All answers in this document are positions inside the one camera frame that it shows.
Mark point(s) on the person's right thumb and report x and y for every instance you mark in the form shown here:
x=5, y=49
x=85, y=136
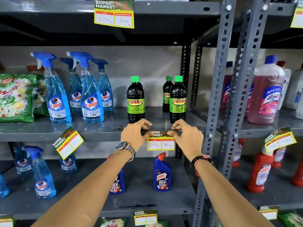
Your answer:
x=174, y=133

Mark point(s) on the person's right hand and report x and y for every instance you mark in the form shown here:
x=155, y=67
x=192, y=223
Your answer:
x=190, y=141

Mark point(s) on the pink floor cleaner bottle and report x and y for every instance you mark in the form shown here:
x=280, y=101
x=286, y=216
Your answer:
x=266, y=96
x=226, y=92

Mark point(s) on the white cleaner bottle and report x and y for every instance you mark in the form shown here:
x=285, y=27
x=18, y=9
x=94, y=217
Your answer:
x=285, y=82
x=296, y=89

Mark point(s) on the black and red wrist band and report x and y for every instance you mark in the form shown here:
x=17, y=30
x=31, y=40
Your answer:
x=200, y=159

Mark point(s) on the person's left hand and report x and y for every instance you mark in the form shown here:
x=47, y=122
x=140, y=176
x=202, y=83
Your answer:
x=133, y=134

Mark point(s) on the dark bottle with green cap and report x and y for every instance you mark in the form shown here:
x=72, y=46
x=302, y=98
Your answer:
x=178, y=101
x=166, y=94
x=135, y=101

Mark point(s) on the blue glass cleaner spray bottle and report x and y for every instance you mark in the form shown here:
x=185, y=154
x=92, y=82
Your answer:
x=75, y=92
x=91, y=101
x=68, y=164
x=3, y=187
x=22, y=160
x=42, y=182
x=106, y=92
x=56, y=99

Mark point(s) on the grey metal shelf rack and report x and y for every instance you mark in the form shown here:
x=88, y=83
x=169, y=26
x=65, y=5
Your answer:
x=35, y=134
x=287, y=117

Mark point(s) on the person's left forearm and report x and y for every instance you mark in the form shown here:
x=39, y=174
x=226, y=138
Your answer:
x=90, y=191

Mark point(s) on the blue toilet cleaner bottle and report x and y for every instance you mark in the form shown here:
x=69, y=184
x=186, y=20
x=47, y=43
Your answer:
x=162, y=174
x=118, y=184

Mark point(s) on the green and yellow price tag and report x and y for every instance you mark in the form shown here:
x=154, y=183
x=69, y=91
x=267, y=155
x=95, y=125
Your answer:
x=145, y=217
x=6, y=222
x=114, y=15
x=268, y=212
x=297, y=17
x=68, y=143
x=161, y=143
x=280, y=139

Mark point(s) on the red toilet cleaner bottle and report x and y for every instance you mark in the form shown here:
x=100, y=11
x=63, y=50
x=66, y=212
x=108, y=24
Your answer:
x=261, y=172
x=279, y=158
x=238, y=153
x=298, y=174

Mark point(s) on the person's right forearm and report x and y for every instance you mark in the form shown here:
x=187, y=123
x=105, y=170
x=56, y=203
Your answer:
x=227, y=200

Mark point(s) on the silver wrist watch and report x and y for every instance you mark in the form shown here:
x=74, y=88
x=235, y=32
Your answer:
x=125, y=147

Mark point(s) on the green detergent powder bag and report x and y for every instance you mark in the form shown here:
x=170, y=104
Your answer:
x=15, y=99
x=113, y=222
x=156, y=224
x=40, y=96
x=291, y=219

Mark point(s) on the person's left thumb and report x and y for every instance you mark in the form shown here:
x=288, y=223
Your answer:
x=148, y=135

